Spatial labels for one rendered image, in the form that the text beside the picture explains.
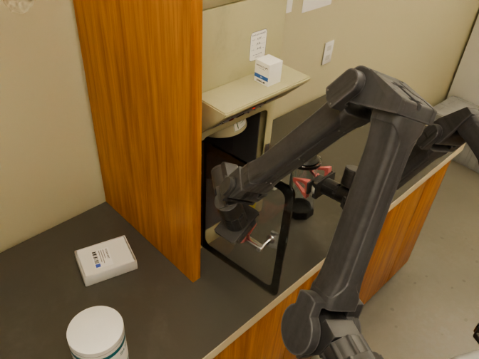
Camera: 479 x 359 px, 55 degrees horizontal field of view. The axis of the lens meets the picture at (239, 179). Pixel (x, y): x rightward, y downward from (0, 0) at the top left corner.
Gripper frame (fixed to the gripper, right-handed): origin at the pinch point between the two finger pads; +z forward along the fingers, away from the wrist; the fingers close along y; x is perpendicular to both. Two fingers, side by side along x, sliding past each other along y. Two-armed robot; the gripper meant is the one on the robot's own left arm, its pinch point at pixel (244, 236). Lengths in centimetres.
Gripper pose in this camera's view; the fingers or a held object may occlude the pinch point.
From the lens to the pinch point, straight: 120.4
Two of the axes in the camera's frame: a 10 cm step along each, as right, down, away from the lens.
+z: 2.1, 5.3, 8.2
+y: -6.2, 7.2, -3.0
